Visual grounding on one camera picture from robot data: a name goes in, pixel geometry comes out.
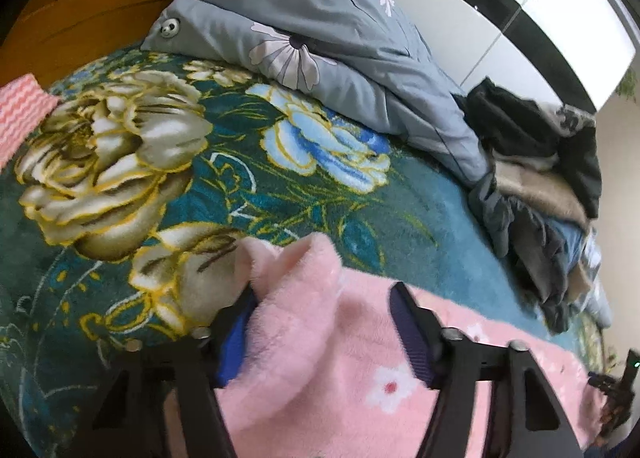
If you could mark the green floral blanket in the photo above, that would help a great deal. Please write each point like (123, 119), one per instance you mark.
(300, 198)

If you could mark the white wardrobe with black stripe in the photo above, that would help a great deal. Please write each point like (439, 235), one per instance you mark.
(475, 12)

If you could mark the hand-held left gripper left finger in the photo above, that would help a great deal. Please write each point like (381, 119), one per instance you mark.
(234, 350)

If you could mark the pink striped cloth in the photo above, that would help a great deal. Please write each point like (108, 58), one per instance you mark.
(25, 112)

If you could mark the green potted plant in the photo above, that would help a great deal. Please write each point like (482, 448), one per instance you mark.
(630, 87)

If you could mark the dark garment with white print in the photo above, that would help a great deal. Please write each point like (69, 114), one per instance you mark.
(505, 122)

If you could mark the blue garment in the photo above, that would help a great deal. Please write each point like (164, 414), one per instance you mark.
(572, 243)

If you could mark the pink fleece garment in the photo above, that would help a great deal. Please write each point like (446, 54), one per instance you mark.
(325, 338)

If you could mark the grey-blue floral duvet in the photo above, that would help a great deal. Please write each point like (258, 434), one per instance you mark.
(350, 62)

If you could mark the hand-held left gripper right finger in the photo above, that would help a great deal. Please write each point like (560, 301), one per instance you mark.
(415, 338)

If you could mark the grey garment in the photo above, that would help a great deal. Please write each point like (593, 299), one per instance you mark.
(530, 248)

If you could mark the wooden bed headboard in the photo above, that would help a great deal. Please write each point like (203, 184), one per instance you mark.
(75, 12)

